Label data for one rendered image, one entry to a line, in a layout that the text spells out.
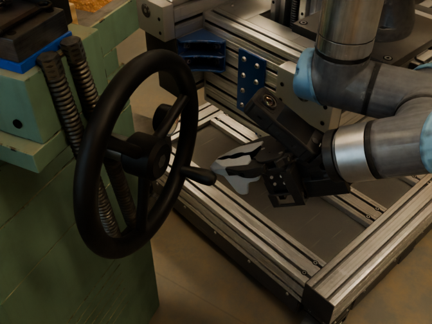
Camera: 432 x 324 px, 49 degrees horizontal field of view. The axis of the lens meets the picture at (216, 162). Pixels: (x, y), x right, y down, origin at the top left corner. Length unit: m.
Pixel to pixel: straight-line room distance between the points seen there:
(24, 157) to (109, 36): 0.31
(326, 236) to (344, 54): 0.80
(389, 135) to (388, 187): 0.97
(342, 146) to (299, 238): 0.76
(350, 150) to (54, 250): 0.53
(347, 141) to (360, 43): 0.13
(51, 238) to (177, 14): 0.62
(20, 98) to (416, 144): 0.45
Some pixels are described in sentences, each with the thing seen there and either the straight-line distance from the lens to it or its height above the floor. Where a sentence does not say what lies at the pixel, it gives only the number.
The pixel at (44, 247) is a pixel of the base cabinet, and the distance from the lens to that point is 0.85.
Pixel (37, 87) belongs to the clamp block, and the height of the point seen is 0.94.
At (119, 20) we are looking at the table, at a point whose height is 0.88.
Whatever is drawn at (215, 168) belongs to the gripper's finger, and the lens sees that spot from 0.72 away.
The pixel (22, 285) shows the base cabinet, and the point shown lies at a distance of 0.84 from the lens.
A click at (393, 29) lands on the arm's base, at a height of 0.84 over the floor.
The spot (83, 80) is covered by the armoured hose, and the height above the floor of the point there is 0.92.
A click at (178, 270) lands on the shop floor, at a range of 1.52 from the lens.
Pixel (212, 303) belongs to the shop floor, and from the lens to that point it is 1.45.
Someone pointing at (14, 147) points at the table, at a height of 0.87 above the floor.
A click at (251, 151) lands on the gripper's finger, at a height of 0.78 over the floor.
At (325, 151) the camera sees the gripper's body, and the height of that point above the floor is 0.84.
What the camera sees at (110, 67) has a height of 0.81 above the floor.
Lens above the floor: 1.23
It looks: 41 degrees down
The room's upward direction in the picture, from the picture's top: straight up
